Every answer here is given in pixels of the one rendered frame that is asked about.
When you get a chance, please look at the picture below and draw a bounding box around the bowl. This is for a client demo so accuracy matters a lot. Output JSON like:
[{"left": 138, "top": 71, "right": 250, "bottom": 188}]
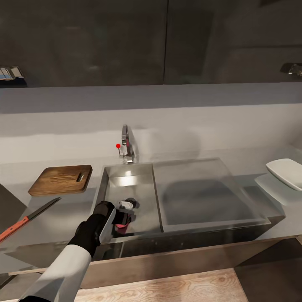
[{"left": 266, "top": 159, "right": 302, "bottom": 191}]

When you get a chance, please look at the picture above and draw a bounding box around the cutting board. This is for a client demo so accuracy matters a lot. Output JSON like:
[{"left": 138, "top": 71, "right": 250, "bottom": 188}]
[{"left": 28, "top": 165, "right": 92, "bottom": 195}]

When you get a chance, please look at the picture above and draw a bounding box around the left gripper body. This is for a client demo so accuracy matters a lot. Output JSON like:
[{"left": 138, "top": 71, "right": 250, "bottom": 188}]
[{"left": 112, "top": 210, "right": 128, "bottom": 225}]

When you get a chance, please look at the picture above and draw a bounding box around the parer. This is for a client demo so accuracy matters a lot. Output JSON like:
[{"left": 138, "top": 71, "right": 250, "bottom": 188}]
[{"left": 0, "top": 198, "right": 59, "bottom": 242}]

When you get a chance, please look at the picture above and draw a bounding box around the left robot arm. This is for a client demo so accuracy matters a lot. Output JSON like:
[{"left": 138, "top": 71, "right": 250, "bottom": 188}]
[{"left": 17, "top": 201, "right": 133, "bottom": 302}]

